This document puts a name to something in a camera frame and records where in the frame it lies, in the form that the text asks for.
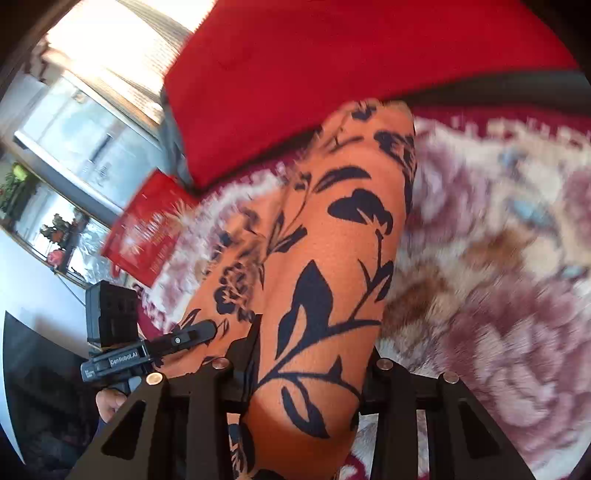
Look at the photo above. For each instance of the clear plastic wrap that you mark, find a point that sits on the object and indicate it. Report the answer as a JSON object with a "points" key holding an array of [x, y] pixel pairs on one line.
{"points": [[92, 251]]}

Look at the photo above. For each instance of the dark glossy panel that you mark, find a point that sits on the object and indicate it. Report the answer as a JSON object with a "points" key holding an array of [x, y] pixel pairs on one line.
{"points": [[41, 369]]}

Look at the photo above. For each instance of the person's left forearm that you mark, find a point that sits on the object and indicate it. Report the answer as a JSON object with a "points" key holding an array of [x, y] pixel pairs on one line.
{"points": [[100, 431]]}

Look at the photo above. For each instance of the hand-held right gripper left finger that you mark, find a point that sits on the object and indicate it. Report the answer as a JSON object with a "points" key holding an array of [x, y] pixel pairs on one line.
{"points": [[252, 364]]}

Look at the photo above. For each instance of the green potted plant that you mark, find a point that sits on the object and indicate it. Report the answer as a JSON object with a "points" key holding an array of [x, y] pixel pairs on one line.
{"points": [[16, 189]]}

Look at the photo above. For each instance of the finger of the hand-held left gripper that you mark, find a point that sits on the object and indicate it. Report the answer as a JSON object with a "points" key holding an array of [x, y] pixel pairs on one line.
{"points": [[184, 339]]}

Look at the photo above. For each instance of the red pillow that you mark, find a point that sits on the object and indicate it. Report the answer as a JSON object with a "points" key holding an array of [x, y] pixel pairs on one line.
{"points": [[346, 60]]}

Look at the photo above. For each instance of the grey cloth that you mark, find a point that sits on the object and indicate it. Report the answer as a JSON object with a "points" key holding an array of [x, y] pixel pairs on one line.
{"points": [[173, 138]]}

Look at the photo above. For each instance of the dark grey cloth band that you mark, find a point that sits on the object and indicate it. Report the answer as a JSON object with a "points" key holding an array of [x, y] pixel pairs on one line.
{"points": [[508, 90]]}

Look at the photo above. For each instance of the red floral fleece blanket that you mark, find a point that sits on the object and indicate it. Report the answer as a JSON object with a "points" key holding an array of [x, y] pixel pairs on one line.
{"points": [[498, 277]]}

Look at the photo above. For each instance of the red gift bag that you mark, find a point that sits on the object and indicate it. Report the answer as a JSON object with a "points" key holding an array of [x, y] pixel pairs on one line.
{"points": [[147, 230]]}

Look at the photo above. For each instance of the bright striped curtain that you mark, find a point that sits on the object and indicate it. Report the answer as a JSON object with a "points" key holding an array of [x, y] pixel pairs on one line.
{"points": [[124, 41]]}

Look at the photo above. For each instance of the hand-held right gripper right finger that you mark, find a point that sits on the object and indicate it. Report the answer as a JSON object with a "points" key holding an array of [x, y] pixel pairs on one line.
{"points": [[375, 390]]}

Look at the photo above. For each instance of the potted red flower plant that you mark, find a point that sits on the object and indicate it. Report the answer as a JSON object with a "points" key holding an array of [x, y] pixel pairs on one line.
{"points": [[60, 235]]}

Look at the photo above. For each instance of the orange floral garment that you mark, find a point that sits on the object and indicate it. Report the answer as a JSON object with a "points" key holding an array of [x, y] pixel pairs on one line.
{"points": [[332, 258]]}

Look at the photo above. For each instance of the window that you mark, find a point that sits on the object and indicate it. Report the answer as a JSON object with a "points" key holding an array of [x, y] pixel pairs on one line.
{"points": [[83, 134]]}

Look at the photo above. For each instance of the person's left hand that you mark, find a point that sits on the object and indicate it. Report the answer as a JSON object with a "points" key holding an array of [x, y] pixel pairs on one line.
{"points": [[108, 406]]}

